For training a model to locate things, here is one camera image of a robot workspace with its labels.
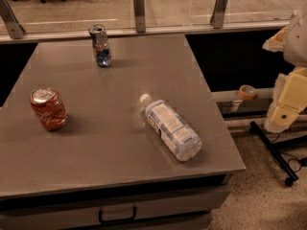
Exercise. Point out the middle metal bracket post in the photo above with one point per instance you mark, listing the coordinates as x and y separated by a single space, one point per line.
139 15

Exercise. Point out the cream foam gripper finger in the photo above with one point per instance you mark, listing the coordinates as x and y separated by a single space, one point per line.
276 43

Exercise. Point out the crushed red coke can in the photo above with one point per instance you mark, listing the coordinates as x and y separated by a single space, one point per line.
48 106

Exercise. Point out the right metal bracket post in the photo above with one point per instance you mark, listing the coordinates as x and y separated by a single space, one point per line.
217 18

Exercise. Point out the orange tape roll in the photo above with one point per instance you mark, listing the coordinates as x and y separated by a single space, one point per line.
247 92

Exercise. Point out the crushed blue silver can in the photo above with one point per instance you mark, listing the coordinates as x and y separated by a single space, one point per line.
100 45

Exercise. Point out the grey table drawer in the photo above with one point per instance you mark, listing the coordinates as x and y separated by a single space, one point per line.
188 209

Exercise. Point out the black drawer handle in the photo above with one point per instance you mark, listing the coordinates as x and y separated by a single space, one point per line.
116 214

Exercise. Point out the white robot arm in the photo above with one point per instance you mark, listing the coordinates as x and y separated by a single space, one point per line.
295 48

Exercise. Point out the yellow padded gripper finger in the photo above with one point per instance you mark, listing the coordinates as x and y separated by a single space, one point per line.
289 99

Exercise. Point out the clear blue-label plastic bottle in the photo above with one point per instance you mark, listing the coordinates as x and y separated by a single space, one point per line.
183 142

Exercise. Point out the metal bracket post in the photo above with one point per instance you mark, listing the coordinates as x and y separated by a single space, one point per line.
15 30
139 15
217 18

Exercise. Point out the left metal bracket post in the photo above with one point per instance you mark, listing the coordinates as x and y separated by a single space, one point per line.
15 30

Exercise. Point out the black wheeled stand base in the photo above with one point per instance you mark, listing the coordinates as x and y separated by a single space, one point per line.
276 150

